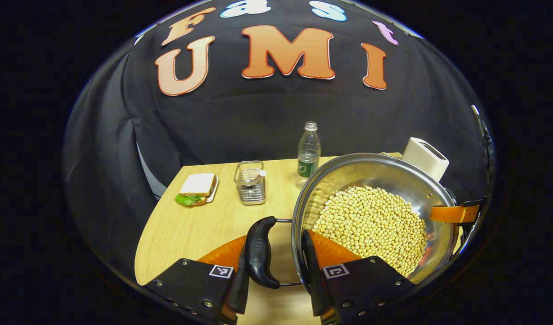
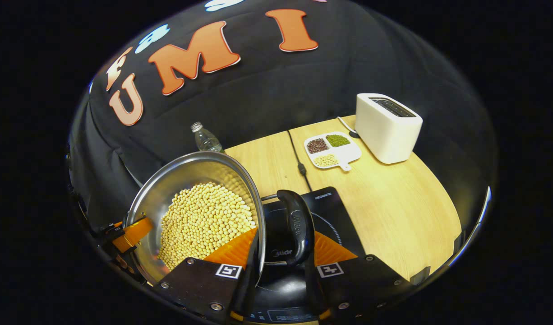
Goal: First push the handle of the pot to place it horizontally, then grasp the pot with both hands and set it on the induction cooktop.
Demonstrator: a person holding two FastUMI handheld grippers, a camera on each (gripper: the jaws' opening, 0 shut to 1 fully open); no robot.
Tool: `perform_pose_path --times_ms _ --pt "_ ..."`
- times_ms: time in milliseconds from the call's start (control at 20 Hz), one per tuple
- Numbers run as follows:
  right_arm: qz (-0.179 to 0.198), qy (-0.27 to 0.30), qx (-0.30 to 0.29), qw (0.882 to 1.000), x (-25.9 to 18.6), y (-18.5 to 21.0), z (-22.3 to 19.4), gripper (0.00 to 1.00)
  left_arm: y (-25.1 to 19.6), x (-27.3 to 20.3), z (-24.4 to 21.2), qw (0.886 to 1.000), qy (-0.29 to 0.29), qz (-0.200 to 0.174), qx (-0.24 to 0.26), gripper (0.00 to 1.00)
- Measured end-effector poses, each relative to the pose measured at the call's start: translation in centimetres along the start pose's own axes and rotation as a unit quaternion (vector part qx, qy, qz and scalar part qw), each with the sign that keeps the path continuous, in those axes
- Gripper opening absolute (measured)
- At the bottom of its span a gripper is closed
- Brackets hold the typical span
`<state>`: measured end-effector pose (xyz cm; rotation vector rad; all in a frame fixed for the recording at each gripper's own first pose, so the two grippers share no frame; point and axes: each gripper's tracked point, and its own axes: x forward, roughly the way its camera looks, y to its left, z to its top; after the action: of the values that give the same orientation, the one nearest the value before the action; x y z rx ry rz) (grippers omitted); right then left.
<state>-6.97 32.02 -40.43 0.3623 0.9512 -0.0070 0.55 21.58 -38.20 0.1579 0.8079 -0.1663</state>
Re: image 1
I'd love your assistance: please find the white box appliance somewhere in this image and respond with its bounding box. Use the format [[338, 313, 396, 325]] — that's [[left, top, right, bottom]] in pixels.
[[401, 137, 450, 182]]

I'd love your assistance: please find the steel wire basket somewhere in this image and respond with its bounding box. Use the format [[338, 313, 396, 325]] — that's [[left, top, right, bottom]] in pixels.
[[234, 161, 267, 206]]

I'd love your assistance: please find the sandwich with lettuce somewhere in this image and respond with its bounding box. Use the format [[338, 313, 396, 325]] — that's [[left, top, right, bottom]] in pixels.
[[175, 173, 217, 207]]

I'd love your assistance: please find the steel pot with black handle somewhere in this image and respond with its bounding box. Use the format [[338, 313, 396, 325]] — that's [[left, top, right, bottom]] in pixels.
[[244, 153, 461, 290]]

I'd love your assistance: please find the dark metal stand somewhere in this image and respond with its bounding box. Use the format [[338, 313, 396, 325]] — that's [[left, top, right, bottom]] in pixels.
[[471, 105, 494, 174]]

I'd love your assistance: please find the pile of soybeans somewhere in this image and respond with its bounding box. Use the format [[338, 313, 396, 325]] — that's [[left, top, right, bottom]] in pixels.
[[313, 185, 428, 278]]

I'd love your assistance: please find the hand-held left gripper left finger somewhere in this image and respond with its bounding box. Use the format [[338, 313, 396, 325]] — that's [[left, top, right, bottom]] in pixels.
[[143, 235, 251, 325]]

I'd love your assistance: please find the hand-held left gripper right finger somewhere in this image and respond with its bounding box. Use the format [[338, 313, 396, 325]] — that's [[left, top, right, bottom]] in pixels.
[[301, 229, 417, 325]]

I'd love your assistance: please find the clear plastic water bottle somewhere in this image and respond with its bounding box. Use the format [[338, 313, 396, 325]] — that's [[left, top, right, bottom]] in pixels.
[[297, 121, 321, 188]]

